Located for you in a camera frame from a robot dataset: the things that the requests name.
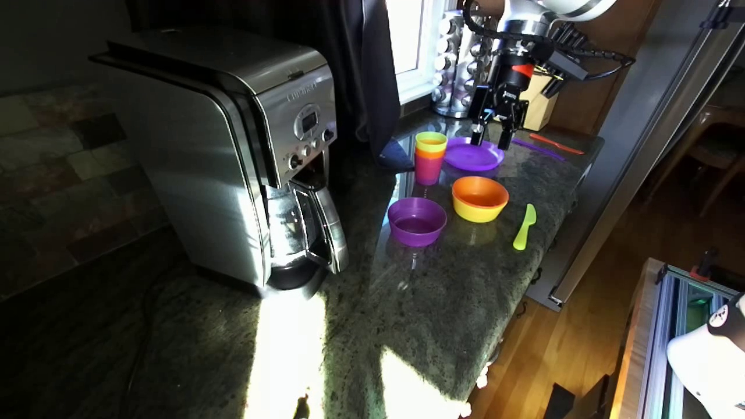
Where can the green plastic knife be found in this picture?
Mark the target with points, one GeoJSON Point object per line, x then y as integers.
{"type": "Point", "coordinates": [528, 219]}

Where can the silver coffee maker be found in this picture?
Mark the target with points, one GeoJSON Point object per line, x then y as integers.
{"type": "Point", "coordinates": [233, 133]}

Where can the purple plastic bowl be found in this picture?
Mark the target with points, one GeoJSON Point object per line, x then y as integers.
{"type": "Point", "coordinates": [418, 222]}

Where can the stacked plastic cups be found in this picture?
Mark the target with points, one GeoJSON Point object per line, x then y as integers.
{"type": "Point", "coordinates": [429, 155]}

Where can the wooden knife block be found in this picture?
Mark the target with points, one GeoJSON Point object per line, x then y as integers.
{"type": "Point", "coordinates": [539, 98]}

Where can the orange plastic bowl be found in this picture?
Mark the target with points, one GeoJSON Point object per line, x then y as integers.
{"type": "Point", "coordinates": [477, 198]}

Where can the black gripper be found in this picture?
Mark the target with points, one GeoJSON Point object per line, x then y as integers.
{"type": "Point", "coordinates": [498, 93]}

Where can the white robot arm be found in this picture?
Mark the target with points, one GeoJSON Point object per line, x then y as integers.
{"type": "Point", "coordinates": [532, 35]}

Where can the white window frame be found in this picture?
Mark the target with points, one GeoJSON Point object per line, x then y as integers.
{"type": "Point", "coordinates": [414, 46]}

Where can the purple plastic plate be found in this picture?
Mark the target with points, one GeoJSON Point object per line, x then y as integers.
{"type": "Point", "coordinates": [474, 158]}

